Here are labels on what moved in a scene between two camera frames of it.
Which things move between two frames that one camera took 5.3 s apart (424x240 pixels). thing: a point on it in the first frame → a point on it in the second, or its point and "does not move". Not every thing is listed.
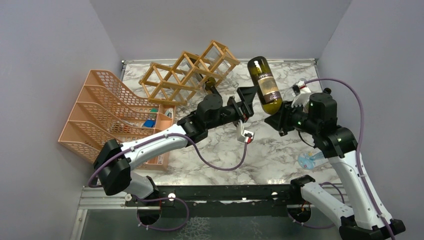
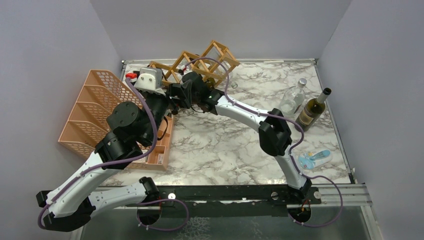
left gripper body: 232,113 → 159,105
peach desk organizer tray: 164,119 does not move
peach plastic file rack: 103,111 does not move
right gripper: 281,120 → 171,92
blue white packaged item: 309,160 does not move
